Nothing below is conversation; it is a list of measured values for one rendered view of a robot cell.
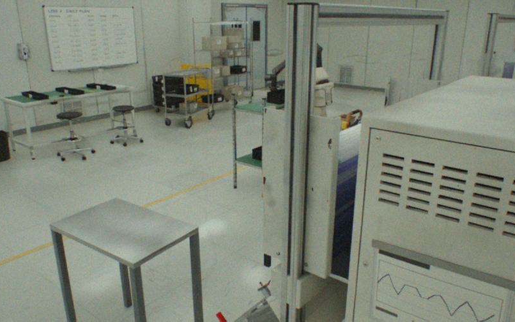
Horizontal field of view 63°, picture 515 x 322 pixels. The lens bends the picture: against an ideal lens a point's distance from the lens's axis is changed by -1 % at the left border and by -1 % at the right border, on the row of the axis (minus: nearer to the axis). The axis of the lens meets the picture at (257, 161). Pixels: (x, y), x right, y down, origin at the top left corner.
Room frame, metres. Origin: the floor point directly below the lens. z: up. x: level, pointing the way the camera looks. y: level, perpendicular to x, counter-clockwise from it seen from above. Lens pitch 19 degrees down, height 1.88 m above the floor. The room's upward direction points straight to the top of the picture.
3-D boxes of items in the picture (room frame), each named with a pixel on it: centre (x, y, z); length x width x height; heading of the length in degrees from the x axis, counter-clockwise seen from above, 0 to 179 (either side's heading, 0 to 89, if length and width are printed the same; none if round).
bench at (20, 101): (6.50, 2.87, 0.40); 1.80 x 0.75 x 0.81; 141
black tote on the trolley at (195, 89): (7.80, 1.29, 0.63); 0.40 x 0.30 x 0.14; 155
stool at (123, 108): (6.52, 2.08, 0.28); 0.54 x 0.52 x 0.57; 74
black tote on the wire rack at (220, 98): (8.72, 0.92, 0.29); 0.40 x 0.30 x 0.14; 141
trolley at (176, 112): (7.82, 1.28, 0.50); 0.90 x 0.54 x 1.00; 155
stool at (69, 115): (5.77, 2.59, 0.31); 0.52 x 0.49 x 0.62; 141
